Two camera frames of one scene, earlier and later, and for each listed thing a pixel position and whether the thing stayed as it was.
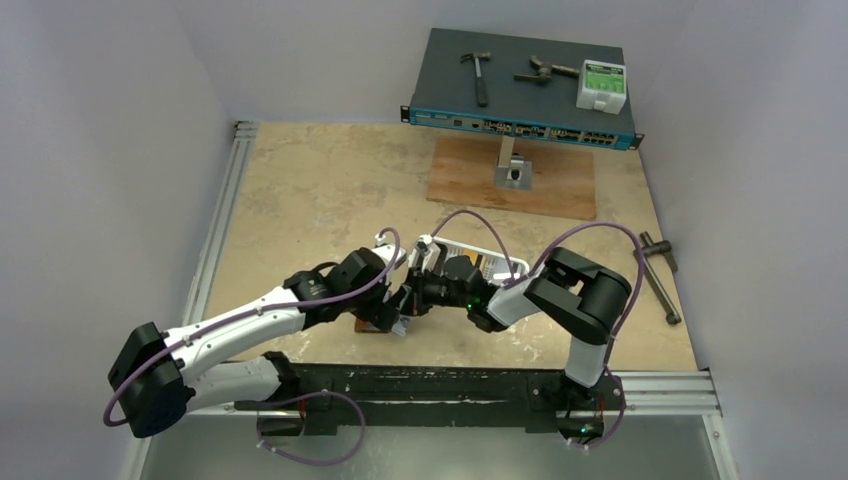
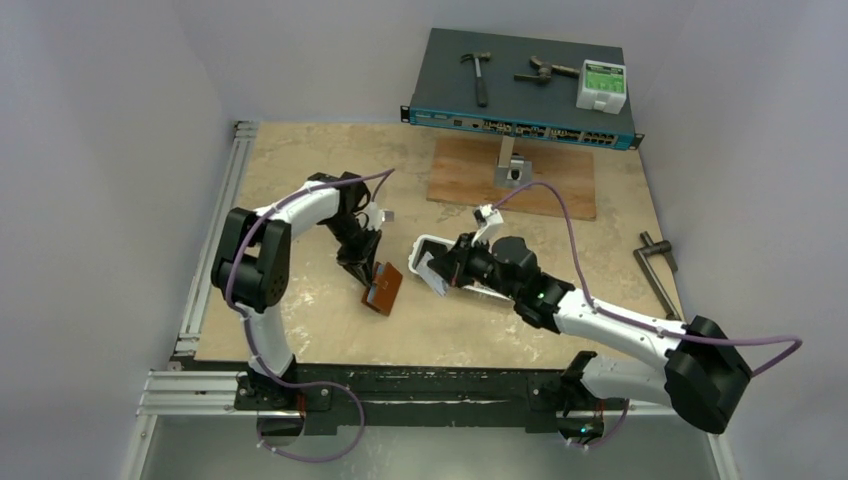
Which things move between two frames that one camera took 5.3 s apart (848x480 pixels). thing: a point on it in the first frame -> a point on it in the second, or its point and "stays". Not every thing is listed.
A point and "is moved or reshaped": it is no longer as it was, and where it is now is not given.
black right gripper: x=419 y=291 -> x=451 y=262
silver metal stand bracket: x=512 y=171 stays
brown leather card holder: x=364 y=326 is moved or reshaped
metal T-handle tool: x=654 y=277 stays
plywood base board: x=563 y=178 stays
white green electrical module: x=601 y=86 stays
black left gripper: x=379 y=312 -> x=367 y=253
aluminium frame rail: x=220 y=222 stays
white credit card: x=398 y=329 is moved or reshaped
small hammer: x=478 y=57 stays
